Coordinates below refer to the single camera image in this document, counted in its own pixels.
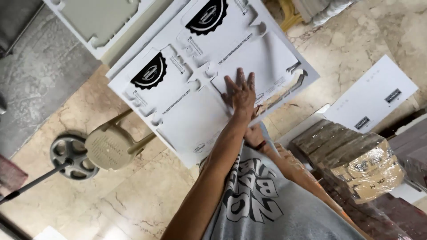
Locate yellow plastic chair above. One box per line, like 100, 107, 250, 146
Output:
276, 0, 305, 32

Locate grey stand fan base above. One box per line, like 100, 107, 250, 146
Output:
0, 134, 100, 205

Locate white sheet small black labels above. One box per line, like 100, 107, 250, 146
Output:
323, 54, 419, 134

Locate beige plastic stool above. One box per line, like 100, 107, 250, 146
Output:
84, 108, 157, 171

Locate small white paper sheet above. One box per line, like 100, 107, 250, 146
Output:
33, 226, 68, 240

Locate plastic-wrapped maroon bundle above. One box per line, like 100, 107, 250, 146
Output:
389, 118, 427, 191

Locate white die-cut sheet black emblems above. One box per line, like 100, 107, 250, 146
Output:
106, 0, 321, 169

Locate white die-cut sheet plain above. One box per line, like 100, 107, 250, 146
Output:
42, 0, 191, 68

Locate grey printed t-shirt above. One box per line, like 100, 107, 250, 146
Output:
198, 122, 367, 240

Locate plastic-wrapped brown cardboard bundle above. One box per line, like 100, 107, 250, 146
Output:
288, 119, 406, 204

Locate person's right hand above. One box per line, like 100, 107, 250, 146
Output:
244, 123, 267, 150

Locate dark red cloth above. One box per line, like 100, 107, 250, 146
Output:
0, 154, 29, 197

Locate white cloth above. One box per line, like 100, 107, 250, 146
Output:
294, 0, 360, 27

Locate plastic-wrapped dark brown bundle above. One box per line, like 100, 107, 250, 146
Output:
317, 173, 427, 240

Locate person's left hand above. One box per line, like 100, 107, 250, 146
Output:
221, 68, 260, 117

